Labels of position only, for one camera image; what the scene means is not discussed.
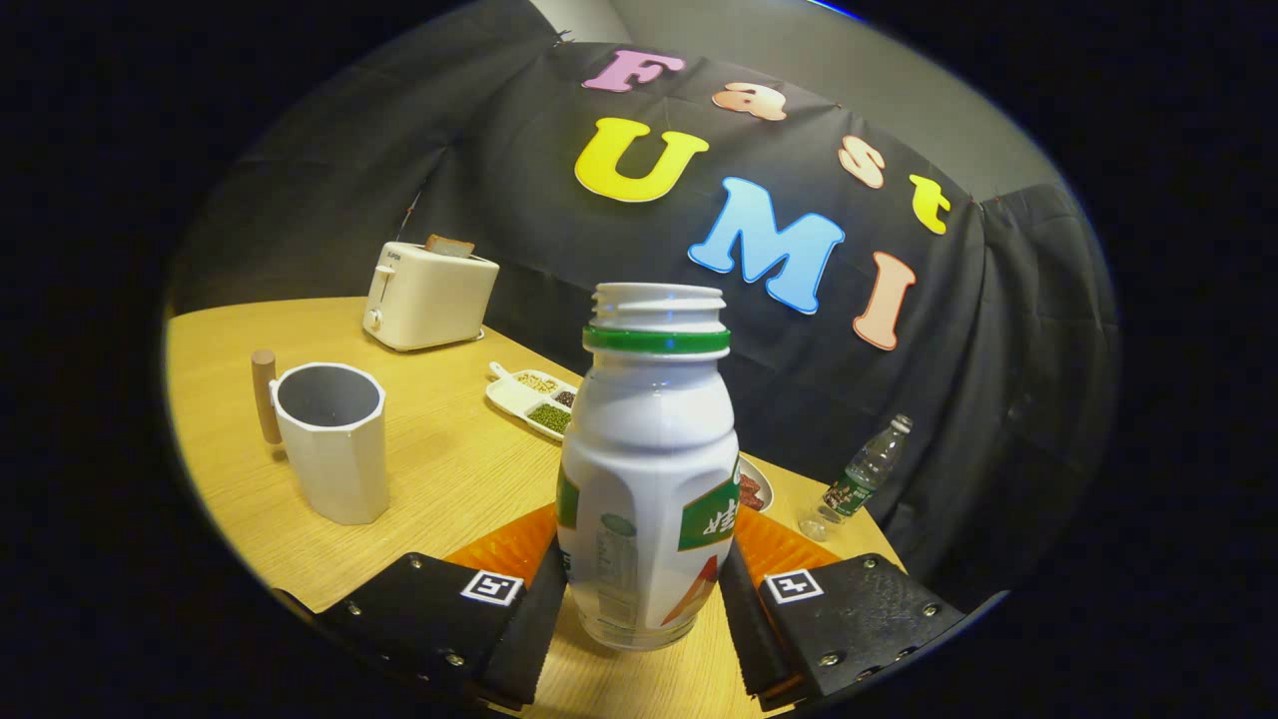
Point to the cream toaster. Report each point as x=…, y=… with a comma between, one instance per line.
x=429, y=300

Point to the black backdrop cloth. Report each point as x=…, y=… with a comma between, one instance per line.
x=499, y=180

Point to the tan soybeans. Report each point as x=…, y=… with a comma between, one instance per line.
x=537, y=382

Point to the green mung beans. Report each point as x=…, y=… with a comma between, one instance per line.
x=550, y=417

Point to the white juice bottle green label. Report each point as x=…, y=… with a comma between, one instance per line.
x=649, y=449

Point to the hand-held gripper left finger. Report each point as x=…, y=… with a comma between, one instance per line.
x=524, y=639

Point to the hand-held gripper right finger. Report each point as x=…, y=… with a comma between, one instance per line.
x=749, y=629

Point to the white divided dish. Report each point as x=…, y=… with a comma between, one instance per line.
x=509, y=397

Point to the wooden table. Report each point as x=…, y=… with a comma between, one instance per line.
x=439, y=469

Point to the toast slice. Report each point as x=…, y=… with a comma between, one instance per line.
x=449, y=246

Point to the white round plate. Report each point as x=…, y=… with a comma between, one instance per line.
x=765, y=489

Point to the clear plastic water bottle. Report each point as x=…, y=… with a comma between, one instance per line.
x=859, y=484

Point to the red meat slice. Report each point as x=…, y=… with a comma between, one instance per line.
x=751, y=491

